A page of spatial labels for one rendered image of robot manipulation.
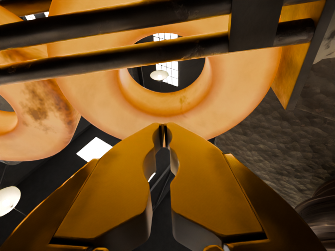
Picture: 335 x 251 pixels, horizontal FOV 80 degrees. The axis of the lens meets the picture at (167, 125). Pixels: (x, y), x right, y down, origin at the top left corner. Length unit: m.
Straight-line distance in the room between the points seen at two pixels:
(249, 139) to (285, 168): 0.12
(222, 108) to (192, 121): 0.03
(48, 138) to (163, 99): 0.11
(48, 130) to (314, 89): 0.37
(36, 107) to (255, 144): 0.51
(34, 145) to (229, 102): 0.18
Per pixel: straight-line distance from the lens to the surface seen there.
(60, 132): 0.20
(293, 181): 0.65
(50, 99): 0.18
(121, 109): 0.17
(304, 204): 0.57
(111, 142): 9.40
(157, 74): 7.09
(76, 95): 0.17
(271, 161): 0.61
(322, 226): 0.49
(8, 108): 2.77
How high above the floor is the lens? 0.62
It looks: 47 degrees up
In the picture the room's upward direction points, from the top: 176 degrees clockwise
